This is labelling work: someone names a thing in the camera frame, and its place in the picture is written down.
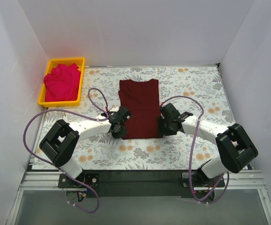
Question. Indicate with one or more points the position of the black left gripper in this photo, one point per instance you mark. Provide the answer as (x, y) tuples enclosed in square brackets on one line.
[(119, 131)]

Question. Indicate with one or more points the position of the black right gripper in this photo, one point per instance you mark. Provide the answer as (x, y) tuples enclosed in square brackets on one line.
[(163, 126)]

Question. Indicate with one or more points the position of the dark red t shirt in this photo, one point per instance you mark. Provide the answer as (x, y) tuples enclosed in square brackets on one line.
[(142, 100)]

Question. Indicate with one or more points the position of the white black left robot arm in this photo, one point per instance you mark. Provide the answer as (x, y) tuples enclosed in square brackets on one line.
[(60, 141)]

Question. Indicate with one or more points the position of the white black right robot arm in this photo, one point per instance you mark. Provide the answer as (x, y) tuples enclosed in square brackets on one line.
[(236, 149)]

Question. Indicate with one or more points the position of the floral patterned table mat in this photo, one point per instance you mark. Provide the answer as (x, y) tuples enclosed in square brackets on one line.
[(198, 90)]

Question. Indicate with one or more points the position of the yellow plastic bin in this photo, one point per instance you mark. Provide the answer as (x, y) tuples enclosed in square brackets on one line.
[(80, 62)]

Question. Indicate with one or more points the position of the bright pink t shirt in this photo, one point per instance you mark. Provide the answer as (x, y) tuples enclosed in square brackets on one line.
[(62, 83)]

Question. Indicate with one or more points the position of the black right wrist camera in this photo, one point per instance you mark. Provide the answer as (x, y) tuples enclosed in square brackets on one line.
[(168, 111)]

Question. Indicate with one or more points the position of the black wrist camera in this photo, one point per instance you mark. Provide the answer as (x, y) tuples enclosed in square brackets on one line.
[(123, 114), (168, 111)]

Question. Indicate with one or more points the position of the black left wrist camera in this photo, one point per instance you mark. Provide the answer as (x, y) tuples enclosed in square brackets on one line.
[(123, 114)]

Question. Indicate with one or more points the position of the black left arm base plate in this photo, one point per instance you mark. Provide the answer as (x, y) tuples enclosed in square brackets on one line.
[(91, 179)]

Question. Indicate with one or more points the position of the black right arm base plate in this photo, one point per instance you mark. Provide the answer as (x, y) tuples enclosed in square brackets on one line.
[(189, 181)]

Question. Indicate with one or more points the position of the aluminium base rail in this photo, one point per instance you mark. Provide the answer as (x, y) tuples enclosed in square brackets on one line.
[(246, 179)]

